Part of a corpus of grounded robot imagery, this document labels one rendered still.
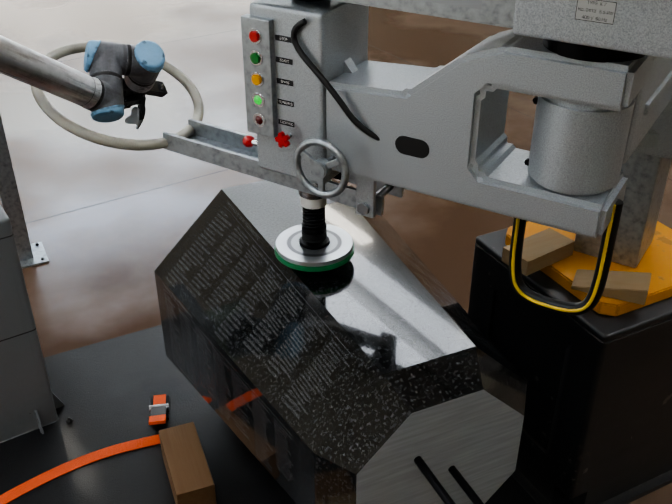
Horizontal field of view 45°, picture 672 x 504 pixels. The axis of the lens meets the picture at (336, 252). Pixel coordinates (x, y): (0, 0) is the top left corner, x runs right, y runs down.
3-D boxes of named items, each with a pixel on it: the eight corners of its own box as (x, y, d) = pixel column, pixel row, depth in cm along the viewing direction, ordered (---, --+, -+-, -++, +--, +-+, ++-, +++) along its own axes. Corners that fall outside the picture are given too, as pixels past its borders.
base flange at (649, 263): (613, 206, 279) (616, 193, 276) (731, 276, 242) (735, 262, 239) (498, 239, 260) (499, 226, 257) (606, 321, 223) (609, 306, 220)
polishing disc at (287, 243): (301, 219, 235) (301, 216, 235) (366, 238, 227) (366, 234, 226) (260, 253, 220) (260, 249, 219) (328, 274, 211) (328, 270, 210)
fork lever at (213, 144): (409, 190, 210) (411, 173, 207) (374, 222, 196) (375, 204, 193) (199, 129, 239) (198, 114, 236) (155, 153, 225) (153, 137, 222)
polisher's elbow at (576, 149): (543, 151, 186) (555, 68, 176) (628, 170, 177) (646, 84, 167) (512, 183, 172) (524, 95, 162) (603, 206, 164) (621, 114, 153)
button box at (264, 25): (280, 134, 198) (275, 18, 183) (273, 138, 196) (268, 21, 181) (253, 128, 202) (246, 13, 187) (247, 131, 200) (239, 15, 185)
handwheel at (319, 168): (366, 190, 196) (367, 132, 188) (345, 207, 189) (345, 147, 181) (313, 175, 203) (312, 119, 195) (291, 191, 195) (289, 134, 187)
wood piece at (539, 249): (547, 241, 251) (549, 227, 248) (572, 255, 244) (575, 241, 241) (501, 261, 241) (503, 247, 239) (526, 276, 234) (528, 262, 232)
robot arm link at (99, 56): (88, 69, 223) (133, 73, 229) (86, 31, 226) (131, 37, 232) (82, 84, 231) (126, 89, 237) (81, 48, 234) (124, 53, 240)
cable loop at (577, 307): (599, 320, 189) (625, 200, 172) (595, 328, 187) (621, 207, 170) (505, 292, 199) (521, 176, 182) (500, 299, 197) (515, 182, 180)
